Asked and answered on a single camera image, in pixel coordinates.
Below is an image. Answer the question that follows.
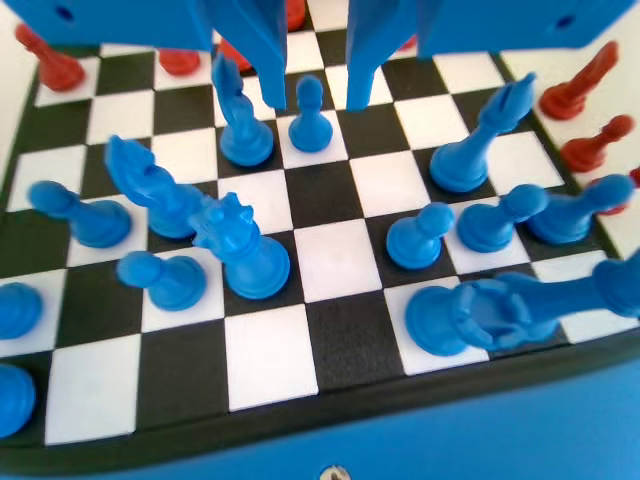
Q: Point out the blue chess knight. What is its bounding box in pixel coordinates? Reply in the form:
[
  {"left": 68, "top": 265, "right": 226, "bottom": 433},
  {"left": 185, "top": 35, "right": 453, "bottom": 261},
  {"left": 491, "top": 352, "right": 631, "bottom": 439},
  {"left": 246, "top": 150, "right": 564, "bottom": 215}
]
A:
[{"left": 104, "top": 134, "right": 206, "bottom": 240}]

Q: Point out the blue chess bishop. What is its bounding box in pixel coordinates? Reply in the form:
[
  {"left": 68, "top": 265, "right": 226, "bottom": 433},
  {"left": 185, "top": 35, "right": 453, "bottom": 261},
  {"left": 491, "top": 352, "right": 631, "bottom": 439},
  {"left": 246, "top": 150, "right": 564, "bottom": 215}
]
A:
[
  {"left": 211, "top": 52, "right": 275, "bottom": 168},
  {"left": 428, "top": 72, "right": 539, "bottom": 195}
]

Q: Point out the blue queen piece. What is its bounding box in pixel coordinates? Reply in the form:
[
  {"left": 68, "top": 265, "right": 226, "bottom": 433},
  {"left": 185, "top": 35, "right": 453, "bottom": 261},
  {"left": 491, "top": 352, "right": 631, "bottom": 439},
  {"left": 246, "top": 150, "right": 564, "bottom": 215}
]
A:
[{"left": 192, "top": 192, "right": 292, "bottom": 301}]

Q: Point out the black and white chessboard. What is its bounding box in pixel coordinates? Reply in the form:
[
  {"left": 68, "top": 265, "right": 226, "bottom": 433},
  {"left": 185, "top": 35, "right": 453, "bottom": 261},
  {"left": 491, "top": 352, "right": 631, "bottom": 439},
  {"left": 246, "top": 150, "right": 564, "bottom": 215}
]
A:
[{"left": 0, "top": 0, "right": 624, "bottom": 454}]

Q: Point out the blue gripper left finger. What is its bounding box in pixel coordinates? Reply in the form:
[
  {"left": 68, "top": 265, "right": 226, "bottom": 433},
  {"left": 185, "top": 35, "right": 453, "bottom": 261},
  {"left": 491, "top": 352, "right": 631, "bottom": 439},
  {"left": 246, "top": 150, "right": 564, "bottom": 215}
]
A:
[{"left": 212, "top": 0, "right": 289, "bottom": 110}]

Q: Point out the blue chess rook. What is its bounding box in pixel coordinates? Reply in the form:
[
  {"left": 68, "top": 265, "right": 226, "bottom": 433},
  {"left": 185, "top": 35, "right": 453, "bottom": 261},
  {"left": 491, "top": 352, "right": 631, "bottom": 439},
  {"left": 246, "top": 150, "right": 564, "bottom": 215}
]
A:
[
  {"left": 0, "top": 363, "right": 38, "bottom": 440},
  {"left": 404, "top": 278, "right": 561, "bottom": 357}
]

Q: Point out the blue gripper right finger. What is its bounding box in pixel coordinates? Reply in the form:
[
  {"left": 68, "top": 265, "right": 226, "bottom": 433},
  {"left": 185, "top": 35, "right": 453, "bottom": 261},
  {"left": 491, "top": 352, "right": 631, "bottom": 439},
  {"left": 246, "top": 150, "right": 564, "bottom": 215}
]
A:
[{"left": 346, "top": 0, "right": 420, "bottom": 111}]

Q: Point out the red captured knight piece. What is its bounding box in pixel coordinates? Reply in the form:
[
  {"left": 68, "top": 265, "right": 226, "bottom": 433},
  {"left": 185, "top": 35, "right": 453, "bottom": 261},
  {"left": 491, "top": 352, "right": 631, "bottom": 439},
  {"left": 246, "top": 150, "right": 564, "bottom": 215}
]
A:
[{"left": 538, "top": 40, "right": 621, "bottom": 121}]

